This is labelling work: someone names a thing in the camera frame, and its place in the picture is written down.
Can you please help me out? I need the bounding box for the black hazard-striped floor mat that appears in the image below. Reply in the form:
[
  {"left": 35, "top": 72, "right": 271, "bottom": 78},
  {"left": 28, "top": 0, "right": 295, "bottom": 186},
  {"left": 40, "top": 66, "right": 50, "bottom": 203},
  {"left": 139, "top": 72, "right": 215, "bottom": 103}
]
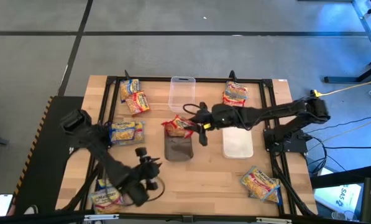
[{"left": 9, "top": 95, "right": 85, "bottom": 217}]

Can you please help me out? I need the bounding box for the black furniture bar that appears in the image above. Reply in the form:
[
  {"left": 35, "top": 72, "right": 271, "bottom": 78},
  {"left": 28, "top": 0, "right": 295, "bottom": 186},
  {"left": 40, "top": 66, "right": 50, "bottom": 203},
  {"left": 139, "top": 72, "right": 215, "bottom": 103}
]
[{"left": 309, "top": 164, "right": 371, "bottom": 190}]

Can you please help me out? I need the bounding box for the white plastic bin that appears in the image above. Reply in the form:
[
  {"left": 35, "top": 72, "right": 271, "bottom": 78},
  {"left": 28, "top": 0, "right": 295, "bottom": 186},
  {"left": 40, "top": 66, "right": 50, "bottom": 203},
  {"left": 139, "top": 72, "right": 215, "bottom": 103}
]
[{"left": 221, "top": 126, "right": 254, "bottom": 159}]

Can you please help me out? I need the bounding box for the smoky dark plastic bin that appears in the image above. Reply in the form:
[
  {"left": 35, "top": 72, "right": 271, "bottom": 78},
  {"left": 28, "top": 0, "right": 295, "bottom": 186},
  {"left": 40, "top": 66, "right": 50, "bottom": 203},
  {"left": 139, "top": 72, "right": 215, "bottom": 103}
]
[{"left": 163, "top": 129, "right": 195, "bottom": 162}]

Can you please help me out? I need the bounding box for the grey desk frame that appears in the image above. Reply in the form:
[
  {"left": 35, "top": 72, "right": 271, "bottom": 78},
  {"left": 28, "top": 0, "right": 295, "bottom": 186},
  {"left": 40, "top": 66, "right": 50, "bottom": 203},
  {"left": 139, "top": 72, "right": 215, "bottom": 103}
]
[{"left": 351, "top": 0, "right": 371, "bottom": 60}]

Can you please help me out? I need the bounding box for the blue-edged red ramen pack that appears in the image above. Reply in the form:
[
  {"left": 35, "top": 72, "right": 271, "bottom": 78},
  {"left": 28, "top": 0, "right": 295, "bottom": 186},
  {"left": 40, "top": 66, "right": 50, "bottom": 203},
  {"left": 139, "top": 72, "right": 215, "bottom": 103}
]
[
  {"left": 89, "top": 185, "right": 126, "bottom": 215},
  {"left": 224, "top": 81, "right": 249, "bottom": 101},
  {"left": 116, "top": 121, "right": 146, "bottom": 146},
  {"left": 240, "top": 166, "right": 281, "bottom": 202}
]

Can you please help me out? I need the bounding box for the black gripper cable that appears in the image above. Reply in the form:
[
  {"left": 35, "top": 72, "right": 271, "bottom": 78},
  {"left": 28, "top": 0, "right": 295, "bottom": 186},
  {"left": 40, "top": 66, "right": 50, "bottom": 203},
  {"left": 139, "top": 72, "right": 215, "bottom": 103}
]
[
  {"left": 147, "top": 175, "right": 167, "bottom": 202},
  {"left": 183, "top": 103, "right": 204, "bottom": 116}
]

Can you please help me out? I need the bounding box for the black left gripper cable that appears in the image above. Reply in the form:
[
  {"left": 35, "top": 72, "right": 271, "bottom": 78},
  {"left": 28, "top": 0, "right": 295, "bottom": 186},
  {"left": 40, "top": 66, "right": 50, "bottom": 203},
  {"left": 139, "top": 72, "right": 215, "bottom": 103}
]
[{"left": 147, "top": 175, "right": 167, "bottom": 202}]

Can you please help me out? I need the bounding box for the white printed box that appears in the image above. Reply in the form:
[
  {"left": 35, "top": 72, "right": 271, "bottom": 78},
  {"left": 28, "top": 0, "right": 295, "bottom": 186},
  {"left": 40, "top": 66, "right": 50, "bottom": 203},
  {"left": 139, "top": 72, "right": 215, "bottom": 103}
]
[{"left": 314, "top": 183, "right": 362, "bottom": 215}]

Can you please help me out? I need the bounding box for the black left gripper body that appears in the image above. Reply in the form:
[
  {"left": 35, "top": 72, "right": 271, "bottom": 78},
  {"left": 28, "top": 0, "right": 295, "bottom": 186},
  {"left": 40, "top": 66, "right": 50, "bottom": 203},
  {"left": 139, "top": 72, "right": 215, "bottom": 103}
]
[{"left": 132, "top": 155, "right": 163, "bottom": 184}]

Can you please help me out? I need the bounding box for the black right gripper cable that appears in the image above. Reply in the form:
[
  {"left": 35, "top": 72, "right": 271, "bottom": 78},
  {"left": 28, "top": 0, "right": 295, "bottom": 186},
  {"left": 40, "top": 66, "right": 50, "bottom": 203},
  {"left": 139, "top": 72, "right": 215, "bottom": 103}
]
[{"left": 183, "top": 103, "right": 204, "bottom": 116}]

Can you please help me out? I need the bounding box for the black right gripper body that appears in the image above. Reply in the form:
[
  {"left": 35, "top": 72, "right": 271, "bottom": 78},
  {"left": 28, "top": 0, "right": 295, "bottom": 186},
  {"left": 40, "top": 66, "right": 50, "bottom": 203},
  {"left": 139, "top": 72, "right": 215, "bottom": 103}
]
[{"left": 190, "top": 101, "right": 227, "bottom": 131}]

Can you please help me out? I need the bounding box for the smartphone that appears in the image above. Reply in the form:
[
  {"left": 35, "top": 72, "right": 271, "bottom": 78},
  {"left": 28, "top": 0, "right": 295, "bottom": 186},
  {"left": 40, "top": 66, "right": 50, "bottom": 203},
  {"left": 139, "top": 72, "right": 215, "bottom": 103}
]
[{"left": 0, "top": 193, "right": 14, "bottom": 218}]

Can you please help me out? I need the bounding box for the silver aluminium bracket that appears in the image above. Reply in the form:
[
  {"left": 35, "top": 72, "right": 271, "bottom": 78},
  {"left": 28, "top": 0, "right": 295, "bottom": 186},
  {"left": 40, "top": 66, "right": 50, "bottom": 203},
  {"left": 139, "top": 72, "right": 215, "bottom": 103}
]
[
  {"left": 255, "top": 217, "right": 293, "bottom": 224},
  {"left": 84, "top": 213, "right": 120, "bottom": 222}
]

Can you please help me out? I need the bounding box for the clear plastic bin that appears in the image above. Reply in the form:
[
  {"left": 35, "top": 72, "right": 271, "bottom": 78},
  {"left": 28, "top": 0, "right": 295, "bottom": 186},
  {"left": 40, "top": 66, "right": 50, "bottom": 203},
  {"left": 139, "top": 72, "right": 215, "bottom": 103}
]
[{"left": 168, "top": 76, "right": 197, "bottom": 113}]

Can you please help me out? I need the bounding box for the black desk leg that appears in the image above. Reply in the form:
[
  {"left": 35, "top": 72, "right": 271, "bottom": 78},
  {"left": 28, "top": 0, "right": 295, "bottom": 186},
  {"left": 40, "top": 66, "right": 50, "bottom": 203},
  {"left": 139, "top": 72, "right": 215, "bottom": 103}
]
[{"left": 324, "top": 58, "right": 371, "bottom": 84}]

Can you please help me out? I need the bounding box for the person's foot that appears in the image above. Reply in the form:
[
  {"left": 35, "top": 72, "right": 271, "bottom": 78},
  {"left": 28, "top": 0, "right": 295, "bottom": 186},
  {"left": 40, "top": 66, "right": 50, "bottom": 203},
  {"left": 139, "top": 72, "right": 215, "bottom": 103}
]
[{"left": 24, "top": 204, "right": 40, "bottom": 216}]

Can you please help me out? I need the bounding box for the yellow extension cable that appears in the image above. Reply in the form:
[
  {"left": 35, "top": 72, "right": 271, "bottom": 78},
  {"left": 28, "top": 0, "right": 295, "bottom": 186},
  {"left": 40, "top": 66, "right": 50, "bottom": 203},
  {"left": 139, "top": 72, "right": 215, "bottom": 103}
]
[{"left": 310, "top": 76, "right": 371, "bottom": 99}]

